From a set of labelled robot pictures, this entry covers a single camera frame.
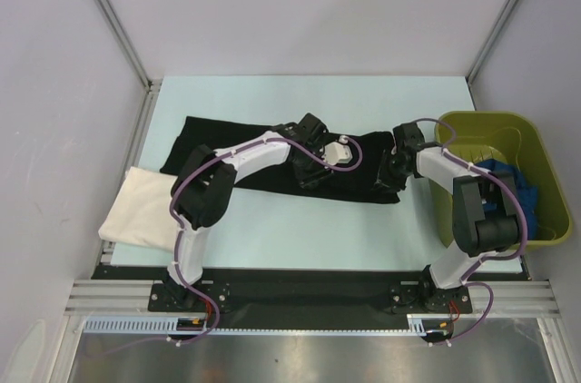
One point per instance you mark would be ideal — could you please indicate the right aluminium corner post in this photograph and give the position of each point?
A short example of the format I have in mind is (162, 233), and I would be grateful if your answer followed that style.
(505, 14)

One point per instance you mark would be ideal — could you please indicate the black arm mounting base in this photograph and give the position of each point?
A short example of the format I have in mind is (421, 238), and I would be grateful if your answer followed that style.
(293, 299)

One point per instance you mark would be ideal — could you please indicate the aluminium frame rail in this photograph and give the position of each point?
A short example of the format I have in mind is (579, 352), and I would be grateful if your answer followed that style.
(512, 299)

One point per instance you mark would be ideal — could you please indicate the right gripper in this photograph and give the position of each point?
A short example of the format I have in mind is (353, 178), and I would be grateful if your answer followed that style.
(384, 180)

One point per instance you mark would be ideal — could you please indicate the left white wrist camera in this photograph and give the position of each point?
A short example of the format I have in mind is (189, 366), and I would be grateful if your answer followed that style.
(337, 152)

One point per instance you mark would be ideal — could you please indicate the folded cream t shirt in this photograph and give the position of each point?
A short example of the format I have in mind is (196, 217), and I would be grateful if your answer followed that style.
(140, 213)

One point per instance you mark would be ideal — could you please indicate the left aluminium corner post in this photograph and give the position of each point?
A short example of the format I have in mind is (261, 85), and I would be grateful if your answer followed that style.
(124, 41)

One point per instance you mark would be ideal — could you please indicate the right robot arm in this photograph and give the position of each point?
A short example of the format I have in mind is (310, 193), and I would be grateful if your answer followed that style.
(487, 219)

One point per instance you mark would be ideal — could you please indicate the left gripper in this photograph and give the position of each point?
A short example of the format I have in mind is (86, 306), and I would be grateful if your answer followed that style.
(313, 178)

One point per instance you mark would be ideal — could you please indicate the white slotted cable duct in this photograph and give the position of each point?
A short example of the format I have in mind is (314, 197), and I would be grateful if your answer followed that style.
(182, 326)

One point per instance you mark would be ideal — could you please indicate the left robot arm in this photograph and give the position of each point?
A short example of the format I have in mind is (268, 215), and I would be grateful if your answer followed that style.
(202, 191)

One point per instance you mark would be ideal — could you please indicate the blue t shirt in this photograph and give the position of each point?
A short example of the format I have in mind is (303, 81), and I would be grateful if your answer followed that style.
(526, 193)

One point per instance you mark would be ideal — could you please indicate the aluminium corner post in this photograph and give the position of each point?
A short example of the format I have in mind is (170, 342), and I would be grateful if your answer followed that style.
(505, 14)
(124, 41)

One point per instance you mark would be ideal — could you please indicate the olive green plastic bin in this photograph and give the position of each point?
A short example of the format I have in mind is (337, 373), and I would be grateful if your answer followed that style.
(514, 140)

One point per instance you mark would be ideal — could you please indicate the black t shirt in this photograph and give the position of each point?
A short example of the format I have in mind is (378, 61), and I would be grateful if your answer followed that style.
(349, 182)

